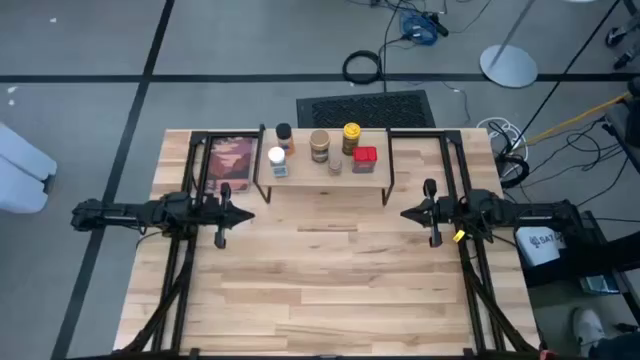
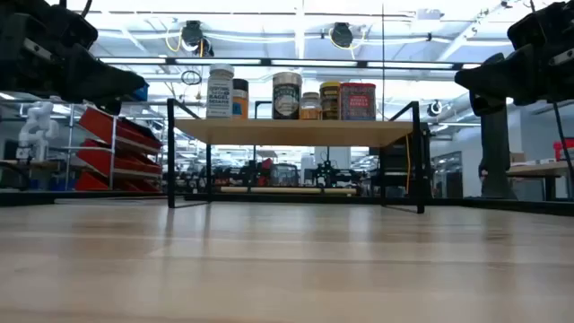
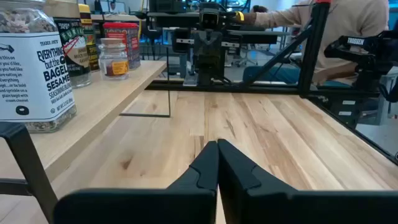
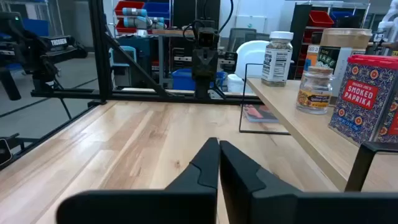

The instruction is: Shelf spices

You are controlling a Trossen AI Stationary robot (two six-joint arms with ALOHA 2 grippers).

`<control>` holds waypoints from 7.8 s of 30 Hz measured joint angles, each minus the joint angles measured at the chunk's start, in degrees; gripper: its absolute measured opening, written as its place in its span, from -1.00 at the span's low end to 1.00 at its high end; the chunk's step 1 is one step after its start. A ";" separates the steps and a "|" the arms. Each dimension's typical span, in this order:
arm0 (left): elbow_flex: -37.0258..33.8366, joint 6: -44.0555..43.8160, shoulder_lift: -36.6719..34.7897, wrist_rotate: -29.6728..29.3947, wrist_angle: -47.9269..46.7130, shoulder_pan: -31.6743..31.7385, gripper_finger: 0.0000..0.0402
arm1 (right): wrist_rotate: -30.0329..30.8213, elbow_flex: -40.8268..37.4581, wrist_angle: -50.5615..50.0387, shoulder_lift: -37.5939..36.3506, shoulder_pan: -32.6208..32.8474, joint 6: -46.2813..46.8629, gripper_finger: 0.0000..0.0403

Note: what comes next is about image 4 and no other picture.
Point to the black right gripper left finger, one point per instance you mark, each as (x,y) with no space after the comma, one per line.
(192,202)

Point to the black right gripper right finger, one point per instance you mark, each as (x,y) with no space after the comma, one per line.
(264,205)

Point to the bagel sesame jar white lid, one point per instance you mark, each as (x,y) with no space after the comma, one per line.
(276,62)

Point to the small saffron jar cork stopper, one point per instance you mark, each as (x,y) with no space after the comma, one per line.
(314,93)

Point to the furikake jar tan lid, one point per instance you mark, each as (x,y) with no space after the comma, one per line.
(345,40)

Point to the smoked paprika tin red lid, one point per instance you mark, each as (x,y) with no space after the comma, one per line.
(357,93)

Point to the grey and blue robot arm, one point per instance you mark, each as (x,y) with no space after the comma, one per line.
(140,21)

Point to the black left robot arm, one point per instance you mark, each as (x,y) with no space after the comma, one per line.
(202,88)

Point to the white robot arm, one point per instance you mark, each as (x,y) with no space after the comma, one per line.
(388,28)

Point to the wooden shelf with black legs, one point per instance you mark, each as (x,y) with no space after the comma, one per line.
(289,96)

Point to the blue floor storage bin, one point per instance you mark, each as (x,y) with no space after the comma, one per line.
(183,79)

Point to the white plastic container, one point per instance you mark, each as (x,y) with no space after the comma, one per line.
(236,84)

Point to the black mesh office chair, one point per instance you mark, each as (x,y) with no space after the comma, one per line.
(241,39)

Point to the white plastic chair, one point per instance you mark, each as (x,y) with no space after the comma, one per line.
(252,59)

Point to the canyon picture book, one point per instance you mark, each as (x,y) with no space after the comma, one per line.
(258,113)

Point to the light blue chair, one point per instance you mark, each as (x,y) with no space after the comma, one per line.
(122,56)

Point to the red storage bin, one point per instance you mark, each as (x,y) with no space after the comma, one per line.
(129,7)
(124,28)

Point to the metal rack with red bins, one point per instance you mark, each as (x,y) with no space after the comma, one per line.
(320,18)

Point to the blue bin on rack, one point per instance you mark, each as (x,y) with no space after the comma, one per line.
(340,16)

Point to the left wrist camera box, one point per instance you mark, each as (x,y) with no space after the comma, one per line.
(207,37)

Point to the blue wall storage bin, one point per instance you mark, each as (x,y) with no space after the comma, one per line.
(157,9)

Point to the black metal table frame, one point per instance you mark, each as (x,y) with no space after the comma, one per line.
(99,62)

